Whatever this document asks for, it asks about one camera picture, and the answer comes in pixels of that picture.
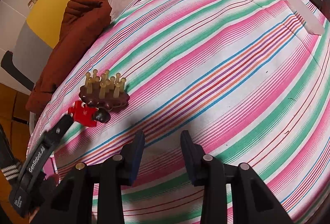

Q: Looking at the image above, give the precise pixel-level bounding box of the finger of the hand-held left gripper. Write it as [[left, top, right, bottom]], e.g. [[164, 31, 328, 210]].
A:
[[8, 114, 76, 218]]

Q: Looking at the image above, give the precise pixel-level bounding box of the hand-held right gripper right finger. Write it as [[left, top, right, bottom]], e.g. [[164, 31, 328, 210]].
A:
[[180, 131, 294, 224]]

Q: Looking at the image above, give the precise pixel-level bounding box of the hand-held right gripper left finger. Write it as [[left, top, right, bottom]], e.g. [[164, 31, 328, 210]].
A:
[[33, 131, 145, 224]]

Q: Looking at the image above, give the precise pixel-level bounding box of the red toy block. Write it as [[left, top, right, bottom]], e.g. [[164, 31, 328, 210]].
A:
[[68, 100, 98, 128]]

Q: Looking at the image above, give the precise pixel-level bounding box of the wooden wardrobe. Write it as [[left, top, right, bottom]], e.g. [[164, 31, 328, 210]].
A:
[[0, 82, 35, 165]]

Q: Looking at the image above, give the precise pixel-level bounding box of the brown quilted jacket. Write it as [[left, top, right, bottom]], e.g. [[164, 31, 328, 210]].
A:
[[25, 0, 113, 114]]

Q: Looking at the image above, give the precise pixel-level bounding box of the grey yellow blue headboard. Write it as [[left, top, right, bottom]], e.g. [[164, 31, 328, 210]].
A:
[[0, 0, 145, 86]]

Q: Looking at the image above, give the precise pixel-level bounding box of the white plastic strip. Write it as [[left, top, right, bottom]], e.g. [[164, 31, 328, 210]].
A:
[[275, 0, 326, 36]]

